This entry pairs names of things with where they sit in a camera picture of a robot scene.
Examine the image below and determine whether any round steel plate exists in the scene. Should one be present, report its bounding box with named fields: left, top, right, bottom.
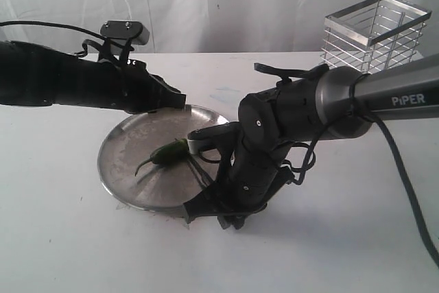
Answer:
left=97, top=105, right=228, bottom=212

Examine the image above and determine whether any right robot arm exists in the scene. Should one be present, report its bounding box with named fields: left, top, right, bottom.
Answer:
left=182, top=55, right=438, bottom=228

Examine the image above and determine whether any black kitchen knife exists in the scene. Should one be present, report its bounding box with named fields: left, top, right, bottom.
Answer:
left=187, top=155, right=213, bottom=190

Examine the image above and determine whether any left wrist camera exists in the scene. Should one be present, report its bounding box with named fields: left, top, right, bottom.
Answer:
left=99, top=20, right=150, bottom=64

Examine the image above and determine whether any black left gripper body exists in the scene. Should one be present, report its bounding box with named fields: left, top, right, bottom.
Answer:
left=123, top=60, right=186, bottom=114

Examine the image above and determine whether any green chili pepper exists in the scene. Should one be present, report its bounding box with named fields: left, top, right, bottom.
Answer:
left=134, top=139, right=189, bottom=176

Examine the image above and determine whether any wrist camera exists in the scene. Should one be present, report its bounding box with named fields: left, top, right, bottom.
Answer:
left=187, top=121, right=240, bottom=155
left=99, top=20, right=150, bottom=64

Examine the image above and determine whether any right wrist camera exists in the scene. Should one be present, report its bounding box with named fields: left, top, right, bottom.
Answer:
left=187, top=121, right=240, bottom=155

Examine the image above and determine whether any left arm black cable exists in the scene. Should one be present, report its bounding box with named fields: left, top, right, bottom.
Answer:
left=0, top=20, right=104, bottom=57

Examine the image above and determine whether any wire metal utensil holder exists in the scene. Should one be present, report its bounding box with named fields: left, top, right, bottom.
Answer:
left=320, top=0, right=432, bottom=73

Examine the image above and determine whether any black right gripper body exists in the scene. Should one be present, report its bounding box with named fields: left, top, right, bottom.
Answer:
left=205, top=148, right=293, bottom=218

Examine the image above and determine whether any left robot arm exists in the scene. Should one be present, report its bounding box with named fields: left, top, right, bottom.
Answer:
left=1, top=41, right=186, bottom=114

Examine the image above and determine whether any white backdrop curtain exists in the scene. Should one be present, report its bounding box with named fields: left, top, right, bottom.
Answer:
left=0, top=0, right=439, bottom=55

